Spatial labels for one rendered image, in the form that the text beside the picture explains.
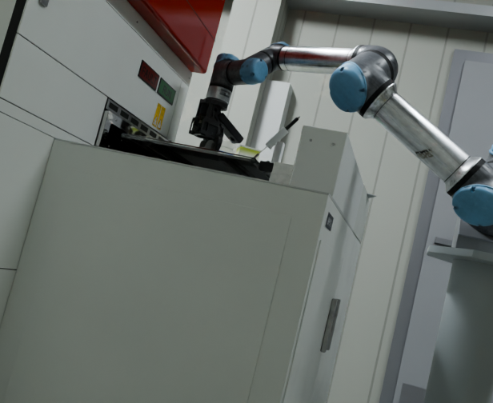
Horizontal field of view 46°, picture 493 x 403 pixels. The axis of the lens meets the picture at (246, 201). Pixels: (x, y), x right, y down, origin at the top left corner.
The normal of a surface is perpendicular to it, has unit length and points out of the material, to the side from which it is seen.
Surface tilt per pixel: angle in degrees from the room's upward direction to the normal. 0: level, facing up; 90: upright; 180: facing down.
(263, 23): 90
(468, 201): 138
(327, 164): 90
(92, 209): 90
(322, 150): 90
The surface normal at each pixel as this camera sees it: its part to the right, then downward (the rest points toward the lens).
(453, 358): -0.63, -0.24
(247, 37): -0.24, -0.17
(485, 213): -0.55, 0.57
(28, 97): 0.94, 0.20
